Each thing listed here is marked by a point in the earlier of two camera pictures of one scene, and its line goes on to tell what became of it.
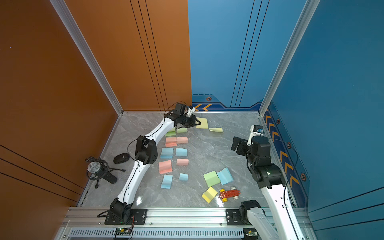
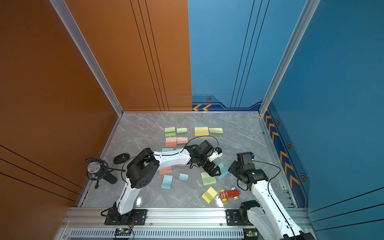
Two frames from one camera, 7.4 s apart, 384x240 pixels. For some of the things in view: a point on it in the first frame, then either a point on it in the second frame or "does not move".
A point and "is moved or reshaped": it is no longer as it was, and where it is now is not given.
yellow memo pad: x=203 y=124 -> x=201 y=131
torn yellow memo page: x=217 y=129 does not move
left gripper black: x=193 y=119 -> x=210 y=171
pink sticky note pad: x=182 y=140 does not move
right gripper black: x=242 y=144 -> x=232 y=167
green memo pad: x=170 y=133 does not move
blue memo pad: x=167 y=153 does not move
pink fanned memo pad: x=171 y=142 does not move
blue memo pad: x=225 y=176 is moved or reshaped
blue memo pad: x=166 y=182 does not move
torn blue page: x=183 y=177 does not move
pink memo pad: x=165 y=167 does not move
